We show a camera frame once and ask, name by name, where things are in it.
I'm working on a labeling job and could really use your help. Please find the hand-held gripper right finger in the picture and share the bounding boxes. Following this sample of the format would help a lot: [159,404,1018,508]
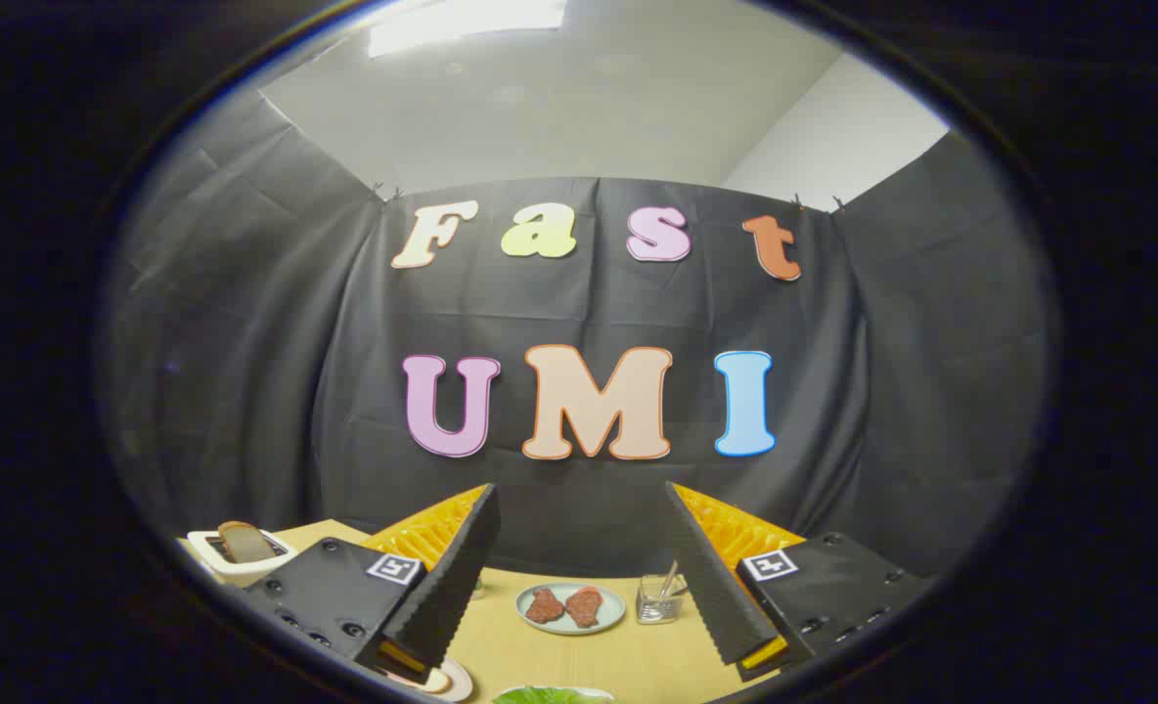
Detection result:
[665,481,935,682]

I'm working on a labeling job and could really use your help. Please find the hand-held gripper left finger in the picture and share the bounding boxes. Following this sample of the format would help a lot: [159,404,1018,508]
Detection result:
[244,483,502,684]

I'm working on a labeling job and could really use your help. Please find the brown bread slice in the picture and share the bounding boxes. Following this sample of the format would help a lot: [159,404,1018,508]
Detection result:
[218,521,278,564]

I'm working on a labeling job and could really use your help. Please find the clear glass cup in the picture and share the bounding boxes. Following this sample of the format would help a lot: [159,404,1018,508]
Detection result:
[636,574,688,625]

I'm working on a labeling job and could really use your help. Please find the white plate with toast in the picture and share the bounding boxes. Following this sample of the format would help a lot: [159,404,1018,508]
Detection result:
[383,657,474,703]

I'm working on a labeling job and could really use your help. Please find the black backdrop cloth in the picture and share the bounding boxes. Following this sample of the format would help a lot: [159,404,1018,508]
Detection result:
[100,90,1057,580]

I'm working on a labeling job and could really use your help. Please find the white toaster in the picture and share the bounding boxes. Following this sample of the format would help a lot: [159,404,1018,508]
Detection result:
[187,528,298,588]

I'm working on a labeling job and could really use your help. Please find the light blue plate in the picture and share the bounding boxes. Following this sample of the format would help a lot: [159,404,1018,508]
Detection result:
[515,583,627,637]

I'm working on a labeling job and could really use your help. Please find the white plate under lettuce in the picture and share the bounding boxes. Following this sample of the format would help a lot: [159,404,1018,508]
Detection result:
[491,685,617,704]

